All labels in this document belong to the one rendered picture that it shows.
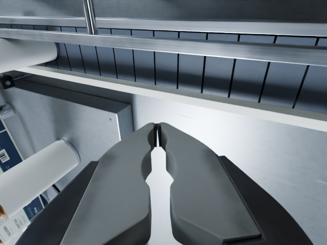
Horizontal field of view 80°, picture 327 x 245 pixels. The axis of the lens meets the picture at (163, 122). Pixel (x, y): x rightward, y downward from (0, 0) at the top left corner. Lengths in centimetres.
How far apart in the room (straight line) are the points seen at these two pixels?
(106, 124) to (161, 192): 24
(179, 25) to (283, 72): 14
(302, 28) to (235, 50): 10
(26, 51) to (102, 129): 19
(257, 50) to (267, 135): 20
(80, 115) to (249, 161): 37
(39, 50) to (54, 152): 25
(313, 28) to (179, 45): 14
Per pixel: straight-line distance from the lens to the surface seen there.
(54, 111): 56
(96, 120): 45
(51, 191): 87
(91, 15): 26
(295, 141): 37
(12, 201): 53
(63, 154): 57
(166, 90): 28
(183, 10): 34
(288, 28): 27
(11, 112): 73
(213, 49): 19
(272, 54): 18
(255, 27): 27
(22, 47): 42
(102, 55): 37
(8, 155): 76
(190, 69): 29
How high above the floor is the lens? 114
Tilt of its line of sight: 50 degrees down
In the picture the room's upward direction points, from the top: 135 degrees counter-clockwise
